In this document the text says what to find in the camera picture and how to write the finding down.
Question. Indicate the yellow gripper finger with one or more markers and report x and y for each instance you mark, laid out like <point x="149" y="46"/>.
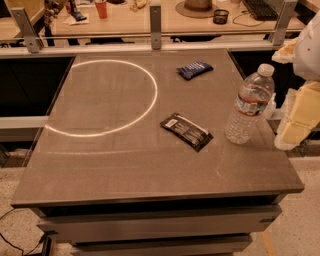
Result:
<point x="300" y="114"/>
<point x="286" y="53"/>

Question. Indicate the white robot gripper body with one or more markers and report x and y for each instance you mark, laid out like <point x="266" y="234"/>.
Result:
<point x="309" y="55"/>

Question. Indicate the clear plastic water bottle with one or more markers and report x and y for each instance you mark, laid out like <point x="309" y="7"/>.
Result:
<point x="253" y="96"/>

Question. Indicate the blue rxbar blueberry wrapper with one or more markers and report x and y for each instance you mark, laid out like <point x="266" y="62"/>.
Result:
<point x="194" y="69"/>

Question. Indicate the black computer keyboard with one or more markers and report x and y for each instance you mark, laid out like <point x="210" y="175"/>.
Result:
<point x="260" y="10"/>

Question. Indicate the black mesh pen cup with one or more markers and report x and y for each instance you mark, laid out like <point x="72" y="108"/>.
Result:
<point x="220" y="16"/>

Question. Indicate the tan brimmed hat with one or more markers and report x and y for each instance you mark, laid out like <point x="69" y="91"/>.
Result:
<point x="196" y="8"/>

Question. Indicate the black snack bar wrapper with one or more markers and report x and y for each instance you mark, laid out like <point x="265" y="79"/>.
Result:
<point x="189" y="132"/>

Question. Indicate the grey table drawer base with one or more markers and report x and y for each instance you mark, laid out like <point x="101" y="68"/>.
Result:
<point x="173" y="228"/>

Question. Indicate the red plastic cup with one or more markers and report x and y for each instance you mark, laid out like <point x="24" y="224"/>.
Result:
<point x="101" y="7"/>

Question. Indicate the right metal rail bracket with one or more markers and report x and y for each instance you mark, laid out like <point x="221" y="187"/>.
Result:
<point x="287" y="11"/>

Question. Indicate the metal rail bracket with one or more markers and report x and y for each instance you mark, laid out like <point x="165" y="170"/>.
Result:
<point x="31" y="38"/>
<point x="287" y="11"/>
<point x="155" y="25"/>

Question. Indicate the middle metal rail bracket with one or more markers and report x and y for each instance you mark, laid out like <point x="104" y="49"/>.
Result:
<point x="155" y="25"/>

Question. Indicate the left metal rail bracket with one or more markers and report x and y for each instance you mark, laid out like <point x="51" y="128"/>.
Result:
<point x="31" y="38"/>

